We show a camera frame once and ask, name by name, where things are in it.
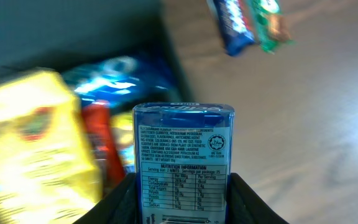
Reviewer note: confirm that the black gift box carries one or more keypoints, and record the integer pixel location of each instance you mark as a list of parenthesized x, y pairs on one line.
[(61, 34)]

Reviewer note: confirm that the red snack packet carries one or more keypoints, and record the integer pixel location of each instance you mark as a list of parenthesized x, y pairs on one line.
[(96, 117)]

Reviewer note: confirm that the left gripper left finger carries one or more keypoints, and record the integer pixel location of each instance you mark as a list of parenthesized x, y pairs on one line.
[(120, 206)]

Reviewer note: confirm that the kitkat milo bar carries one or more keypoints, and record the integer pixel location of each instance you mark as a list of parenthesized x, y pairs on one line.
[(270, 25)]

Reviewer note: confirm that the blue oreo pack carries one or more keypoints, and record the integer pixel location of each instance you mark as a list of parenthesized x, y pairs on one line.
[(119, 80)]

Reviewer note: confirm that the dairy milk chocolate bar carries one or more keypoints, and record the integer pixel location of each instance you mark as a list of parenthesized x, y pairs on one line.
[(232, 25)]

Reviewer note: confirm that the yellow candy bag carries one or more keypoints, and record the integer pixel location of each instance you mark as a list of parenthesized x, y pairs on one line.
[(48, 173)]

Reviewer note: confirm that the small dark blue gum pack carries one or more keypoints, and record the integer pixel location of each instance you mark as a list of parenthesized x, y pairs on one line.
[(183, 161)]

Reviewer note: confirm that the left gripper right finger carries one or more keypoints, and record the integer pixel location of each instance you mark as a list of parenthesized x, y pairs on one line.
[(244, 206)]

